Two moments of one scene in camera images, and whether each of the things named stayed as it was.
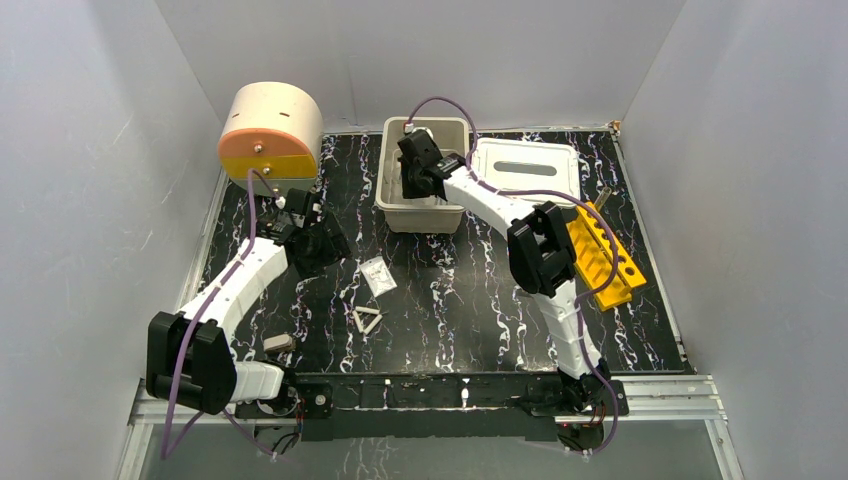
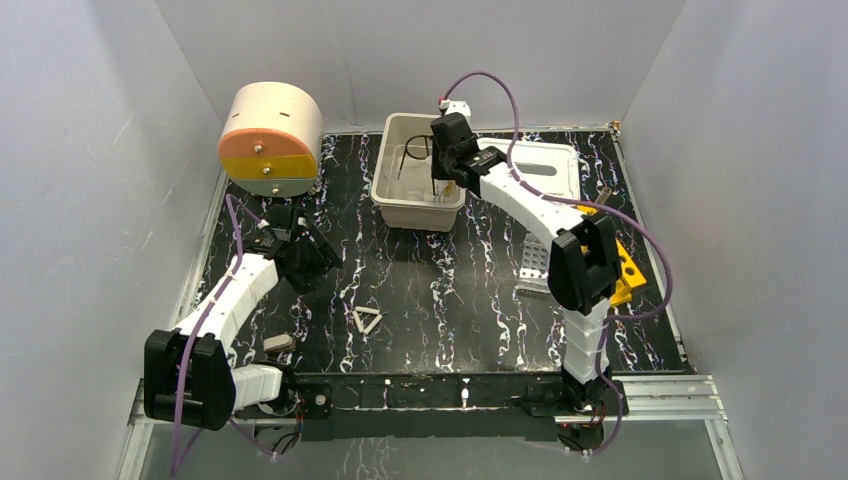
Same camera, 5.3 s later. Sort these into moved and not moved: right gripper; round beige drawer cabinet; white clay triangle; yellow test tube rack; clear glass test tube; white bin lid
Moved: right gripper; yellow test tube rack
Not moved: round beige drawer cabinet; white bin lid; clear glass test tube; white clay triangle
